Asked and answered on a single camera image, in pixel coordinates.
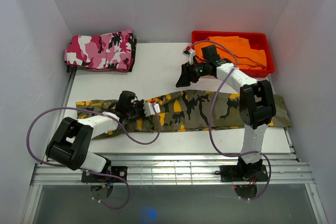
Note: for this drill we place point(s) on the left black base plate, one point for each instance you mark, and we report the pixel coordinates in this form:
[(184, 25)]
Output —
[(120, 171)]

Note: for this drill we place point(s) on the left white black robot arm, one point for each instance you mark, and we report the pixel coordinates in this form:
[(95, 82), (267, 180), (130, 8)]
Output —
[(69, 145)]

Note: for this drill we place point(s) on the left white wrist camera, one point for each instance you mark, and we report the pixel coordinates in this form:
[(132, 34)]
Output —
[(151, 108)]

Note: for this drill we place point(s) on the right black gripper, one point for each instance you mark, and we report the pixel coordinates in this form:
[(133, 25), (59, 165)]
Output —
[(186, 75)]

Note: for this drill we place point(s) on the aluminium rail frame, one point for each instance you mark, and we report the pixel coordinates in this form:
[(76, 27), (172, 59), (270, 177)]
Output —
[(186, 158)]

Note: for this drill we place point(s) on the pink camouflage folded trousers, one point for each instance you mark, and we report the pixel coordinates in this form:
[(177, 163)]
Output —
[(106, 52)]

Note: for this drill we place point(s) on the yellow camouflage trousers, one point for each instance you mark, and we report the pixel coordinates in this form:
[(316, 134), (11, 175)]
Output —
[(189, 110)]

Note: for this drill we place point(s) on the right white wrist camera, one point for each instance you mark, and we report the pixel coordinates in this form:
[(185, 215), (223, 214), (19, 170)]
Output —
[(192, 56)]

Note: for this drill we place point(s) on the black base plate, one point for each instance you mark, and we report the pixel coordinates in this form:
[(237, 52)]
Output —
[(120, 171), (230, 173)]

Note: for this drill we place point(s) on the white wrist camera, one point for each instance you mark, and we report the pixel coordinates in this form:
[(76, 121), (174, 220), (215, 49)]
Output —
[(192, 56), (151, 108)]

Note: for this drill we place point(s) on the orange cloth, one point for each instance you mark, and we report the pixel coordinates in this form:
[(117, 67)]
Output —
[(248, 58)]

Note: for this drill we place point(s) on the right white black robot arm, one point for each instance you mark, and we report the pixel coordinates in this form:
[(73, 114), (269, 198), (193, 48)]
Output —
[(256, 109)]

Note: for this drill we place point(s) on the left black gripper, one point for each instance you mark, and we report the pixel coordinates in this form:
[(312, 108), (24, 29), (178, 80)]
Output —
[(140, 104)]

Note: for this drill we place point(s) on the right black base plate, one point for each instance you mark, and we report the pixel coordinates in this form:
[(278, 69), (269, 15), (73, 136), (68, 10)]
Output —
[(230, 173)]

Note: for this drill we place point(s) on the red plastic bin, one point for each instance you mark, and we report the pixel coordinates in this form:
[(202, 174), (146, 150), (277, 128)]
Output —
[(257, 41)]

